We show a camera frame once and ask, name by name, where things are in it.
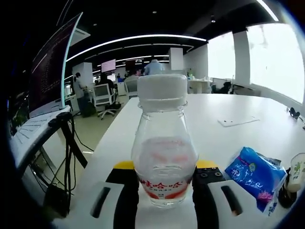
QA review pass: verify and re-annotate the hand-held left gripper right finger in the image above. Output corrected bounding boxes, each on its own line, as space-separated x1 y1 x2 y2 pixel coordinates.
192 159 263 229

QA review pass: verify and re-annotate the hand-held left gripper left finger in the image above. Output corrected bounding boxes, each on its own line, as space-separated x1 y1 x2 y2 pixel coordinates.
73 161 140 229

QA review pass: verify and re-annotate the blue tissue packet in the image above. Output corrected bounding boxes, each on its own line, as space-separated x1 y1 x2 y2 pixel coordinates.
224 146 288 215

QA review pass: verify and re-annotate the clear bottle with red label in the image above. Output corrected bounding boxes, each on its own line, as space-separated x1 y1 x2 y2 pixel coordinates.
131 73 200 208

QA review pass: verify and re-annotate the clear tissue packet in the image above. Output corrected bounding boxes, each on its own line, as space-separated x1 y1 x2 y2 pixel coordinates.
257 152 282 166

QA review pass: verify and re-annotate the white paper cup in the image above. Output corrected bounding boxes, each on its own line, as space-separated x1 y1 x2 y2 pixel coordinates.
285 152 305 193

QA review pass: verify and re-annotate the black floor box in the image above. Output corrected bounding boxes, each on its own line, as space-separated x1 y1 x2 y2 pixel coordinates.
44 183 71 217

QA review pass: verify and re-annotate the white table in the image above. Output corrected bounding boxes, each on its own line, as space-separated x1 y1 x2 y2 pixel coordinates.
51 93 305 229

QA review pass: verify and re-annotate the white power strip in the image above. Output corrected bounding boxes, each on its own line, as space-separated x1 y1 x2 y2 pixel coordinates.
217 116 260 127

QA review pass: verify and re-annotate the white mesh office chair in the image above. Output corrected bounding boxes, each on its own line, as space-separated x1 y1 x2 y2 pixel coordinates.
93 83 118 120

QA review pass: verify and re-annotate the white side desk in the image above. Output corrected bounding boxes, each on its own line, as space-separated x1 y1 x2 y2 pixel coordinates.
10 104 72 167

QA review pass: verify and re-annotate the small black device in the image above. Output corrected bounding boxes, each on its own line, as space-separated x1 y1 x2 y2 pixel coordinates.
289 107 301 120

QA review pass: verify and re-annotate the laptop on stand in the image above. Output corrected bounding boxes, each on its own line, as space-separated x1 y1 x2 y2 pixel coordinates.
28 11 84 117

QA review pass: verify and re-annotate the long ceiling light strip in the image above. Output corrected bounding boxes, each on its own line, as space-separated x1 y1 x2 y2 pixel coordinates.
66 34 207 62

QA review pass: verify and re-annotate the short ceiling light strip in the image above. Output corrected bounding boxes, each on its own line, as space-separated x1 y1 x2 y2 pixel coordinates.
256 0 279 22

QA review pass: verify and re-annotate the black floor cable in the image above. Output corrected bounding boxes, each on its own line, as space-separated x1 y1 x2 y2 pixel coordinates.
51 119 95 191

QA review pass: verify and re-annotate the small pink wall screen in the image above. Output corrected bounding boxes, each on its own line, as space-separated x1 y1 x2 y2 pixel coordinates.
101 59 116 72

